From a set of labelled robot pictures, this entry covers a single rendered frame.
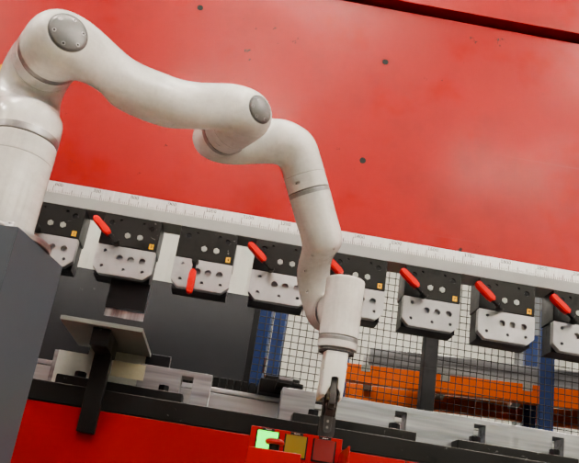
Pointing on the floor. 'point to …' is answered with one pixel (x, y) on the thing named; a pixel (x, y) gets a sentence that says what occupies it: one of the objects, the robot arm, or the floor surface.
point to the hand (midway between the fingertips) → (326, 426)
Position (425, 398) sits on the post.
